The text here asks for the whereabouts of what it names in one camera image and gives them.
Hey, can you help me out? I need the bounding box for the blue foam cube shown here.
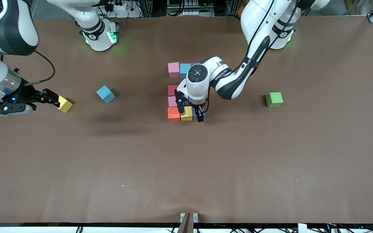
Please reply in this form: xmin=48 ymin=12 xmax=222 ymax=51
xmin=96 ymin=85 xmax=116 ymax=104
xmin=179 ymin=63 xmax=192 ymax=79

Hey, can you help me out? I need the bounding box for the white electrical device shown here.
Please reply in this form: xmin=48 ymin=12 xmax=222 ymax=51
xmin=166 ymin=0 xmax=200 ymax=17

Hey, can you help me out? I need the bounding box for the white power strip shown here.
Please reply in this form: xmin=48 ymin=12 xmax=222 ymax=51
xmin=106 ymin=0 xmax=128 ymax=12

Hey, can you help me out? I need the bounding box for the brown table cover sheet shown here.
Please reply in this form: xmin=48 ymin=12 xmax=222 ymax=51
xmin=0 ymin=16 xmax=373 ymax=224

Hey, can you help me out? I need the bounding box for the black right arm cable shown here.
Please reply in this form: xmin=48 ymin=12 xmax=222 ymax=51
xmin=25 ymin=50 xmax=56 ymax=86

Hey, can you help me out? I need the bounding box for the yellow foam cube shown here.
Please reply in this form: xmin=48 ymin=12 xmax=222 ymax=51
xmin=56 ymin=96 xmax=73 ymax=113
xmin=180 ymin=106 xmax=194 ymax=122

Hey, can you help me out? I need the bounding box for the green foam cube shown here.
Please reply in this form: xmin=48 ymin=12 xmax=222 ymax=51
xmin=266 ymin=92 xmax=284 ymax=108

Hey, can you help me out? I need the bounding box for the orange foam cube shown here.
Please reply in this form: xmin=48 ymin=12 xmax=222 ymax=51
xmin=167 ymin=107 xmax=181 ymax=123

